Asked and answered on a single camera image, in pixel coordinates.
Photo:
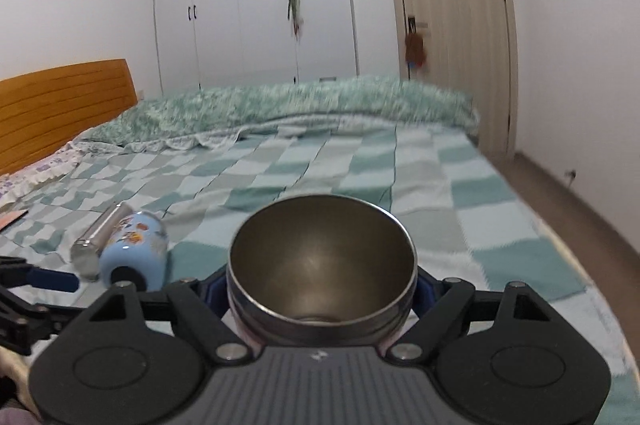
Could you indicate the beige door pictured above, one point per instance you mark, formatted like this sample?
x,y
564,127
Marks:
x,y
450,5

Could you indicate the person's left forearm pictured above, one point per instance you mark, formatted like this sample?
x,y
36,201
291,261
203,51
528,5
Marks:
x,y
12,375

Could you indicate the stainless steel bottle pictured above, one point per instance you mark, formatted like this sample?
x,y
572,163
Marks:
x,y
97,237

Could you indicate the red flat object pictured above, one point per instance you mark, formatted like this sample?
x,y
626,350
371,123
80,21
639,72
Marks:
x,y
11,220

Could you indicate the wooden headboard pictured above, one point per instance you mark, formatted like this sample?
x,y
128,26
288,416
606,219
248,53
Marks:
x,y
60,105

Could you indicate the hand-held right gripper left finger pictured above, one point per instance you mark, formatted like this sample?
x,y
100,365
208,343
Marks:
x,y
218,290

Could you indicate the green hanging toy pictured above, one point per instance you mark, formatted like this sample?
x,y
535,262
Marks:
x,y
295,7

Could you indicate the stainless steel cup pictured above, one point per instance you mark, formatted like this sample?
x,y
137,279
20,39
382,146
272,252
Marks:
x,y
320,255

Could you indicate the floral pillow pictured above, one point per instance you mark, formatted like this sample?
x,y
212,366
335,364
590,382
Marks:
x,y
40,172

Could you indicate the green checkered blanket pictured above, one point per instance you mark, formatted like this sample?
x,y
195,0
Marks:
x,y
325,170

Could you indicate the light blue cartoon print bottle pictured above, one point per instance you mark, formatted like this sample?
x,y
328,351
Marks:
x,y
137,247

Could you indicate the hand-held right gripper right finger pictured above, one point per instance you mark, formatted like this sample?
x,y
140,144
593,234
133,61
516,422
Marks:
x,y
426,292

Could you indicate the brown plush toy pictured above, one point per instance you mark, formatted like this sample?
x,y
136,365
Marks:
x,y
415,47

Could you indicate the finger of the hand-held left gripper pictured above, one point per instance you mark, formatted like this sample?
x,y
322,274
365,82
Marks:
x,y
50,279
25,320

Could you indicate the green floral quilt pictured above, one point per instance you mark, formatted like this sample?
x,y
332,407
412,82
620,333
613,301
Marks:
x,y
310,105

